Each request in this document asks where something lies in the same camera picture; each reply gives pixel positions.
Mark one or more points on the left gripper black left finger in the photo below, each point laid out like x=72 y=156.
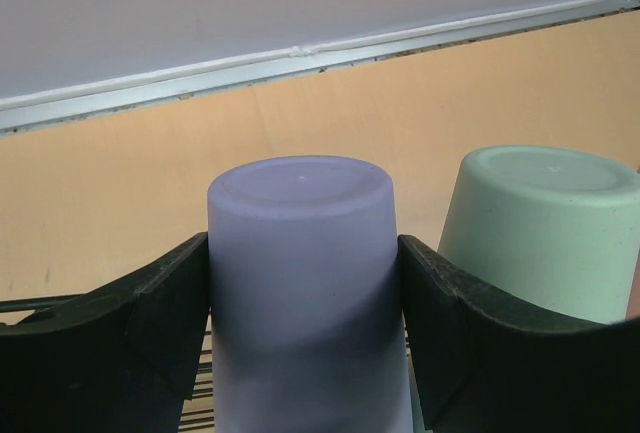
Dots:
x=121 y=358

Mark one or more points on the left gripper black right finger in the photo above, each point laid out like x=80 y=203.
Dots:
x=487 y=361

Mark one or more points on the black wire dish rack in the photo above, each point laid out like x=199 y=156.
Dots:
x=197 y=413

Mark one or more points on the green plastic cup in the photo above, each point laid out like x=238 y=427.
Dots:
x=555 y=227

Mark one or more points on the pink plastic cup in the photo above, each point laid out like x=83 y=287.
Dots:
x=632 y=309

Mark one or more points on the purple plastic cup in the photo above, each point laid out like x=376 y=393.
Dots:
x=307 y=325

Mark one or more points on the aluminium back rail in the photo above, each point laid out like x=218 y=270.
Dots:
x=71 y=104

